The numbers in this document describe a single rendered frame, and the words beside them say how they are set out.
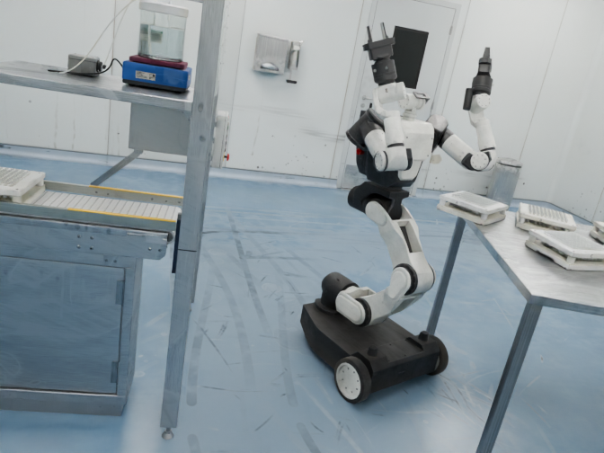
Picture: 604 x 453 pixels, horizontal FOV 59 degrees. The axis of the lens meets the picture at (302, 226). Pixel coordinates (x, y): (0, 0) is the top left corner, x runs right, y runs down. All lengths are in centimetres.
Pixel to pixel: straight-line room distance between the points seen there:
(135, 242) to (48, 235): 27
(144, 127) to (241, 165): 388
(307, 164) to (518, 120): 259
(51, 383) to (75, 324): 27
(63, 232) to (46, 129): 392
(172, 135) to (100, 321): 71
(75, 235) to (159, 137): 44
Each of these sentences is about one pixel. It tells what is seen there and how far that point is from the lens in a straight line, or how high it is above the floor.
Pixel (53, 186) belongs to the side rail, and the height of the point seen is 82.
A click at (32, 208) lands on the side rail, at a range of 189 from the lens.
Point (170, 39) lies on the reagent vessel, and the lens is 182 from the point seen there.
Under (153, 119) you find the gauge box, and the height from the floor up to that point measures 113.
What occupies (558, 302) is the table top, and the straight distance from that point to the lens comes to 193.
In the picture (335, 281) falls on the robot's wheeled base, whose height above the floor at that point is 34.
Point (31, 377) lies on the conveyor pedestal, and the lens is 226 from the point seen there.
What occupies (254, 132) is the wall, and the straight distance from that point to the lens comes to 573.
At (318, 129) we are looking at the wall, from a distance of 587.
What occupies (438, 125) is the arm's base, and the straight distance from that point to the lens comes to 258.
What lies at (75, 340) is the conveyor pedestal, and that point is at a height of 33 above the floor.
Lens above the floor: 146
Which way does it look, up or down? 19 degrees down
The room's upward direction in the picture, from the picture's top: 10 degrees clockwise
